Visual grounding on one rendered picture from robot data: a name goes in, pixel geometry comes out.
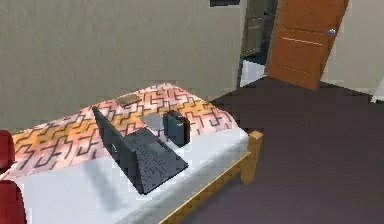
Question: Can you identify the orange patterned blanket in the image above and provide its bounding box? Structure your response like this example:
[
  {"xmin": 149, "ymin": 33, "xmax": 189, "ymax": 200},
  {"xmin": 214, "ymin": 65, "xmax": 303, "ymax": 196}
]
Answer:
[{"xmin": 3, "ymin": 82, "xmax": 240, "ymax": 178}]

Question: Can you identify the black open laptop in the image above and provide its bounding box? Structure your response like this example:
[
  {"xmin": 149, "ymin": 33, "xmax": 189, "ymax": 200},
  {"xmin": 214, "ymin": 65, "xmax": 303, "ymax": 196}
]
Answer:
[{"xmin": 91, "ymin": 105, "xmax": 190, "ymax": 196}]

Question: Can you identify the brown flat book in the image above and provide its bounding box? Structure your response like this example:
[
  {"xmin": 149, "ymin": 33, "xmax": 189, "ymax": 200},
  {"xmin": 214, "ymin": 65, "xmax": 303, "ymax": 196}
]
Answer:
[{"xmin": 116, "ymin": 93, "xmax": 143, "ymax": 108}]

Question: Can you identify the dark upright box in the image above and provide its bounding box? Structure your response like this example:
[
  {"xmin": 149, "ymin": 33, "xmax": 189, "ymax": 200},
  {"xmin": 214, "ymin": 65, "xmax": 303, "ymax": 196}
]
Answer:
[{"xmin": 162, "ymin": 110, "xmax": 191, "ymax": 148}]

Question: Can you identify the dark framed wall picture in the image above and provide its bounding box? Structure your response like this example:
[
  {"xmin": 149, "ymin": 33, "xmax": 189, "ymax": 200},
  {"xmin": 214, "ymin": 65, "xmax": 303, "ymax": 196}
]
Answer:
[{"xmin": 209, "ymin": 0, "xmax": 241, "ymax": 8}]

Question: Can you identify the grey flat tablet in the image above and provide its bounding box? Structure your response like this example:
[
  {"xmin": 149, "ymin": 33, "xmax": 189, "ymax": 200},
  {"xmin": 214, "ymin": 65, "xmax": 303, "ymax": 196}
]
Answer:
[{"xmin": 140, "ymin": 112, "xmax": 166, "ymax": 132}]

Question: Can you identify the wooden bed with white sheet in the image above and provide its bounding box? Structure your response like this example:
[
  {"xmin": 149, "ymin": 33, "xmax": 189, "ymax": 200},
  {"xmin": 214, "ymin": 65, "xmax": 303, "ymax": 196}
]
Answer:
[{"xmin": 0, "ymin": 82, "xmax": 264, "ymax": 224}]

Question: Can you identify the brown wooden room door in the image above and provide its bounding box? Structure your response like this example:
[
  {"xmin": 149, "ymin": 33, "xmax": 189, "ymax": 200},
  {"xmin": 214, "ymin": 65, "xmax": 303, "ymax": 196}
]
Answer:
[{"xmin": 265, "ymin": 0, "xmax": 350, "ymax": 91}]

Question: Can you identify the red pillow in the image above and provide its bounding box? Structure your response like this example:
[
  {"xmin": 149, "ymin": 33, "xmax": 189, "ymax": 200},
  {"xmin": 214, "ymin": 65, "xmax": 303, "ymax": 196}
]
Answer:
[
  {"xmin": 0, "ymin": 179, "xmax": 28, "ymax": 224},
  {"xmin": 0, "ymin": 129, "xmax": 16, "ymax": 173}
]

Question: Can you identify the grey green cupboard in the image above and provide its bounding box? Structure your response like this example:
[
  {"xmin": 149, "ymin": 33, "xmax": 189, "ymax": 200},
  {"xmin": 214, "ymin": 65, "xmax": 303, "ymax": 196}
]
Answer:
[{"xmin": 241, "ymin": 0, "xmax": 272, "ymax": 58}]

